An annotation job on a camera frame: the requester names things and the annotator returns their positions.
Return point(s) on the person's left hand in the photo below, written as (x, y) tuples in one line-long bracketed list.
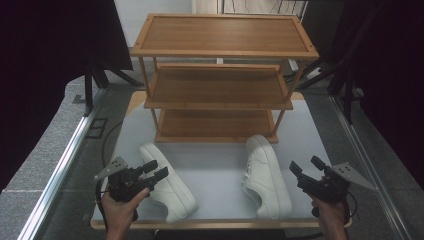
[(120, 215)]

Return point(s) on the person's right hand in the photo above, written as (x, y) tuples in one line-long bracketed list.
[(331, 215)]

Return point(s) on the wooden three-tier shoe rack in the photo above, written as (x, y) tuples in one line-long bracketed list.
[(220, 86)]

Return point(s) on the dark curtain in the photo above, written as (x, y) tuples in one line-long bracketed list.
[(393, 83), (40, 83)]

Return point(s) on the aluminium rail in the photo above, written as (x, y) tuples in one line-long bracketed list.
[(60, 170), (366, 163)]

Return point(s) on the white sneaker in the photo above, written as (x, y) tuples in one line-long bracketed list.
[(173, 196), (266, 180)]

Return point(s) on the black metal stand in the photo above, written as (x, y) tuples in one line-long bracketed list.
[(348, 93), (88, 90)]

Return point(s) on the black floor socket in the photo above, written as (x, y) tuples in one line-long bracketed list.
[(96, 128)]

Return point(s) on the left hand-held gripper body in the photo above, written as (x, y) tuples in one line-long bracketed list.
[(125, 183)]

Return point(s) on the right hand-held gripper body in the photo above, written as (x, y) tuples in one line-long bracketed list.
[(328, 190)]

